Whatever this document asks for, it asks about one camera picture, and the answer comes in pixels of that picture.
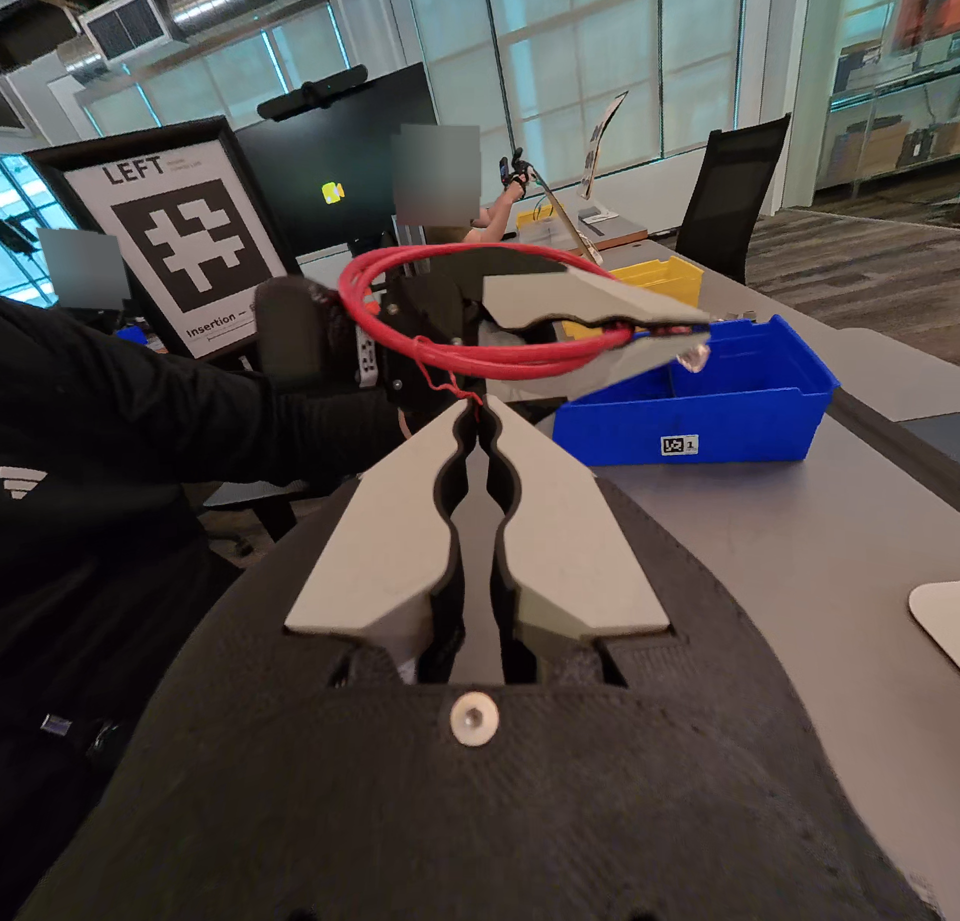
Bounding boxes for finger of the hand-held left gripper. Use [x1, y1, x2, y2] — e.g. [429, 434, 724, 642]
[486, 324, 711, 406]
[480, 264, 714, 331]

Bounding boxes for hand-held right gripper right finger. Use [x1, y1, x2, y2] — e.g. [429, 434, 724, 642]
[482, 394, 672, 669]

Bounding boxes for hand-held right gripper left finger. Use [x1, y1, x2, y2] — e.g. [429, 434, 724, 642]
[283, 396, 481, 684]

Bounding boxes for red ethernet cable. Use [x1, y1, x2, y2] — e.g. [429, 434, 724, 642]
[336, 243, 712, 426]

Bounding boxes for blue bin with tag sticker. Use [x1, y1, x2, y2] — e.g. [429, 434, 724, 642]
[549, 315, 843, 468]

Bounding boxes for person's left forearm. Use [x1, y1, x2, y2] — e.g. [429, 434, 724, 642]
[0, 297, 406, 491]

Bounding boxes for person's left hand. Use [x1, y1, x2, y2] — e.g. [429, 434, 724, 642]
[253, 274, 410, 446]

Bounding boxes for tilted wooden board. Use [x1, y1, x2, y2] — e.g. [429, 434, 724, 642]
[534, 178, 606, 267]

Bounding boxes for large yellow bin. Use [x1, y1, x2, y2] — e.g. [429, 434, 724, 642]
[561, 255, 706, 342]

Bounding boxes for small yellow bin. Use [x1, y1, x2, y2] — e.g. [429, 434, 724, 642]
[514, 203, 573, 235]

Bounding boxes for curved paper sign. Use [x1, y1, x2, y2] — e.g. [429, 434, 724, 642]
[579, 90, 631, 202]

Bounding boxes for black mesh chair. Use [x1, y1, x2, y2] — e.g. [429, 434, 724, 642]
[673, 111, 794, 288]

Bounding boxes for framed marker sign on easel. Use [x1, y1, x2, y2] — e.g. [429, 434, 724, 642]
[24, 115, 299, 365]

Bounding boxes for storage shelves behind glass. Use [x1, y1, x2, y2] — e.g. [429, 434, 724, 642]
[827, 39, 960, 191]

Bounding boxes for black wall monitor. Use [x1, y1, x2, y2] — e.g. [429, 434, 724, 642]
[232, 60, 441, 260]

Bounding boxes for black camera bar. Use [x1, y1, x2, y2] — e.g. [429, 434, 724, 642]
[255, 64, 372, 123]

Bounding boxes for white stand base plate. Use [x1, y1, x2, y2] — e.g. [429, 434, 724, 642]
[907, 580, 960, 672]

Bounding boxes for large duct vent grille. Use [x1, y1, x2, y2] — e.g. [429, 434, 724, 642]
[77, 0, 186, 65]

